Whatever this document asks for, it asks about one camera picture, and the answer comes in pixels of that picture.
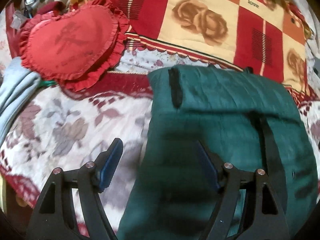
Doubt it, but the green quilted puffer jacket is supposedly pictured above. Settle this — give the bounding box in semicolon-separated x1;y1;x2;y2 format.
118;66;319;239

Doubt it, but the white maroon floral blanket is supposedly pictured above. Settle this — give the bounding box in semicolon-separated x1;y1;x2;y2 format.
0;47;320;238

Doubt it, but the light blue folded garment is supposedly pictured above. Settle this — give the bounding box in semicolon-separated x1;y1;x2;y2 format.
1;57;41;143

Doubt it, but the red heart shaped pillow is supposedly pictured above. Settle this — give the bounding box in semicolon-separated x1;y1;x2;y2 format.
19;0;129;92

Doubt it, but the red cream rose patterned quilt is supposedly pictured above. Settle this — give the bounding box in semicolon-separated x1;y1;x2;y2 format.
69;0;313;100

